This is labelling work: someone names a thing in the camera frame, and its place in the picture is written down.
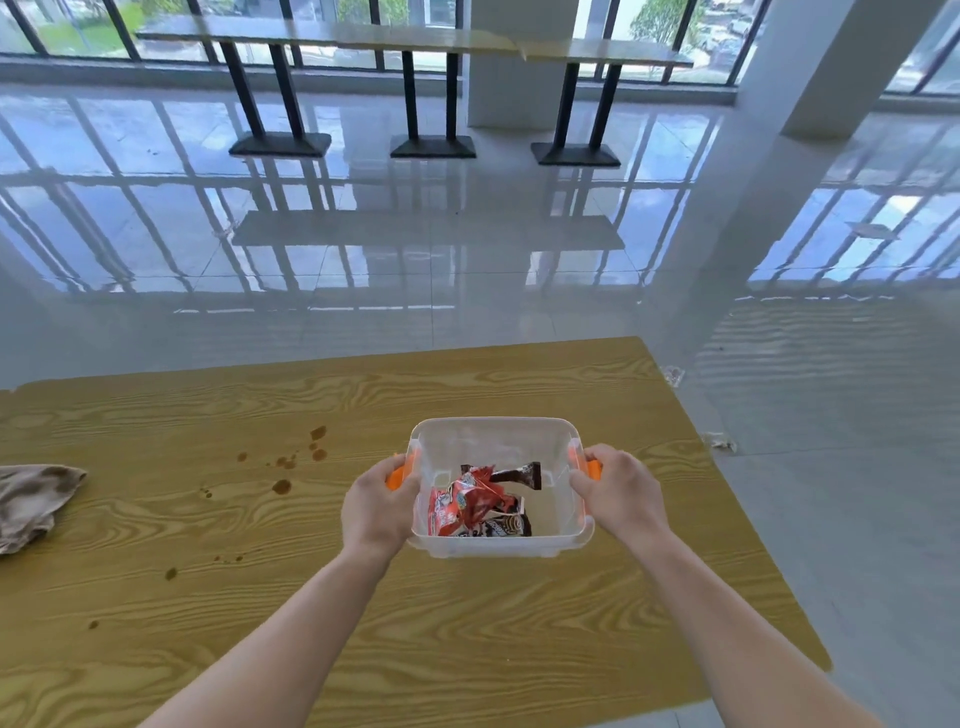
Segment person's left hand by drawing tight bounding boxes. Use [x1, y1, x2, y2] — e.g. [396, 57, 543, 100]
[340, 452, 423, 562]

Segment person's right hand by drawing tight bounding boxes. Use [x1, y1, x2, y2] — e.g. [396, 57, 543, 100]
[568, 443, 674, 547]

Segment clear plastic box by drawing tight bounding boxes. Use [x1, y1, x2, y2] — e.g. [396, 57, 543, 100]
[385, 417, 604, 561]

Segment person's right forearm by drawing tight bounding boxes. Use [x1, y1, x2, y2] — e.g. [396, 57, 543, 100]
[637, 525, 882, 728]

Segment person's left forearm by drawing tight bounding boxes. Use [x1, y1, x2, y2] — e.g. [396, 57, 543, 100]
[138, 541, 402, 728]

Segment dark brown snack wrapper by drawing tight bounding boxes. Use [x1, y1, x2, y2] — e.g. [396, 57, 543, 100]
[489, 461, 543, 492]

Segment red snack wrapper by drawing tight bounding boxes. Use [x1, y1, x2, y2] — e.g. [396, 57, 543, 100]
[427, 465, 520, 538]

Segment black and white snack wrapper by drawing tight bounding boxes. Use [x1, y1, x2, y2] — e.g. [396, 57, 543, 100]
[457, 497, 534, 539]

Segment brown spill stains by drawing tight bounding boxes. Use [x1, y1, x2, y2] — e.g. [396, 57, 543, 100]
[87, 425, 330, 631]

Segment beige cloth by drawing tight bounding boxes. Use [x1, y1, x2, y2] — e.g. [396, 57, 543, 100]
[0, 464, 89, 557]

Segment wooden table with black legs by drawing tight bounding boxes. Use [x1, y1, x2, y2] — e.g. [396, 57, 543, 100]
[516, 37, 696, 168]
[135, 13, 340, 159]
[333, 21, 524, 160]

